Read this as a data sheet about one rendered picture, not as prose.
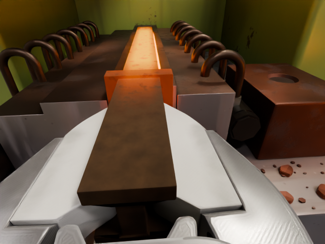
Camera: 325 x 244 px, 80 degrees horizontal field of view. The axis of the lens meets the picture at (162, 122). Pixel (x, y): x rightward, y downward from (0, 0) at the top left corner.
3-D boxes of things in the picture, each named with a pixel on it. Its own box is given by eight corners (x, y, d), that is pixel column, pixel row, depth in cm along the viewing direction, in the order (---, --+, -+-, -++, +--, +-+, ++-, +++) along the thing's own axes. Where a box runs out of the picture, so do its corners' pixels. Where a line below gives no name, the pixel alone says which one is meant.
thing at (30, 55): (59, 127, 23) (31, 48, 18) (22, 129, 22) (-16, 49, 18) (63, 122, 24) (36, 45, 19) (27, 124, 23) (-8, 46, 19)
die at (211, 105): (222, 162, 20) (238, 83, 15) (18, 175, 19) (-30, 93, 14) (173, 57, 55) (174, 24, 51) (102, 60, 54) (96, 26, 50)
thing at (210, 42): (224, 99, 23) (234, 40, 20) (189, 100, 23) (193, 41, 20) (221, 95, 24) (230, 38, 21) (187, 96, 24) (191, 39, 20)
